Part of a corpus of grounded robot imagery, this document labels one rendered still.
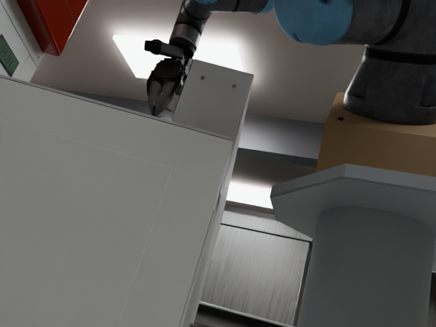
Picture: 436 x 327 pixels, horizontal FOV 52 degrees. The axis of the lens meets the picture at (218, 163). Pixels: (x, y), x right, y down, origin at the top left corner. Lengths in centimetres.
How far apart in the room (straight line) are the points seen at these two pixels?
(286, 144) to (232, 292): 183
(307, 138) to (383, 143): 410
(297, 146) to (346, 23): 411
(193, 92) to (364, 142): 25
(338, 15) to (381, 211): 25
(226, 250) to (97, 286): 500
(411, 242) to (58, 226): 43
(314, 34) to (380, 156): 19
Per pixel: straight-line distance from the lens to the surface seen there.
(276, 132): 481
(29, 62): 138
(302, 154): 466
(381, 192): 57
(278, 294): 529
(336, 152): 64
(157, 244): 51
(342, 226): 62
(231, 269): 542
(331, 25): 62
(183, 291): 50
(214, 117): 64
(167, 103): 109
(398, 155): 65
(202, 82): 66
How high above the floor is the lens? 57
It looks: 22 degrees up
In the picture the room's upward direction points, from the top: 17 degrees clockwise
